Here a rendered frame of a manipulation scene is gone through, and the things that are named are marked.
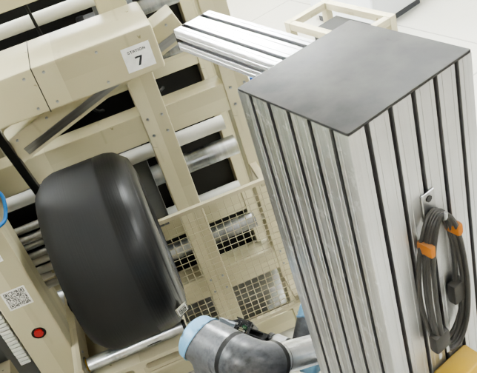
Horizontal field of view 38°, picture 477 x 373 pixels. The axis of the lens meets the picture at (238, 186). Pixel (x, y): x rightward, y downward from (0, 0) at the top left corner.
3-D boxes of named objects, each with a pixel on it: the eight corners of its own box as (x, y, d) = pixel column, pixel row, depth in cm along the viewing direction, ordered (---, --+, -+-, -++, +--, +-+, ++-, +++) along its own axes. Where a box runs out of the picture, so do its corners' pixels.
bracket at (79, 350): (86, 392, 225) (74, 373, 220) (73, 312, 258) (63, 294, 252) (95, 388, 226) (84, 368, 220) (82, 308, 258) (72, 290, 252)
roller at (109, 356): (87, 365, 231) (89, 375, 227) (81, 357, 228) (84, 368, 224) (185, 323, 234) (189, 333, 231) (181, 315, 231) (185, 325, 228)
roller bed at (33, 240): (34, 297, 262) (-2, 239, 245) (32, 274, 274) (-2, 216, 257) (84, 277, 264) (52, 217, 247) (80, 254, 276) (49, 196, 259)
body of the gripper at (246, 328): (235, 314, 204) (272, 328, 198) (244, 323, 211) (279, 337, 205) (224, 338, 201) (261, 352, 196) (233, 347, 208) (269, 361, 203)
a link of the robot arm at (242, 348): (260, 356, 149) (376, 325, 186) (223, 337, 156) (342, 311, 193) (250, 406, 150) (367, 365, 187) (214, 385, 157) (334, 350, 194)
